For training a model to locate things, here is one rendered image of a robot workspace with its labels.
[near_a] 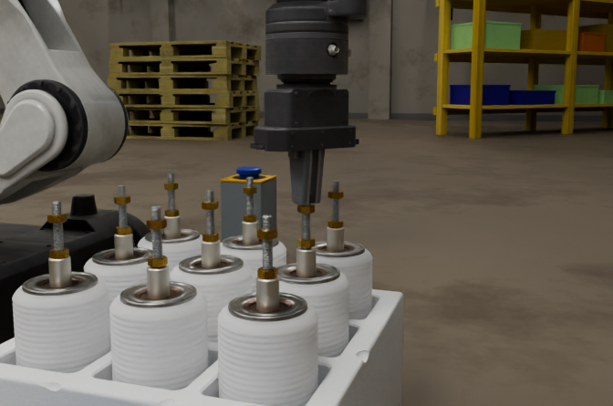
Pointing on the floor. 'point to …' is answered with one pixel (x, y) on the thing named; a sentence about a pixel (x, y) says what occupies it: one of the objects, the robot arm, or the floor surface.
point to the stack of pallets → (187, 88)
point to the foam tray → (350, 379)
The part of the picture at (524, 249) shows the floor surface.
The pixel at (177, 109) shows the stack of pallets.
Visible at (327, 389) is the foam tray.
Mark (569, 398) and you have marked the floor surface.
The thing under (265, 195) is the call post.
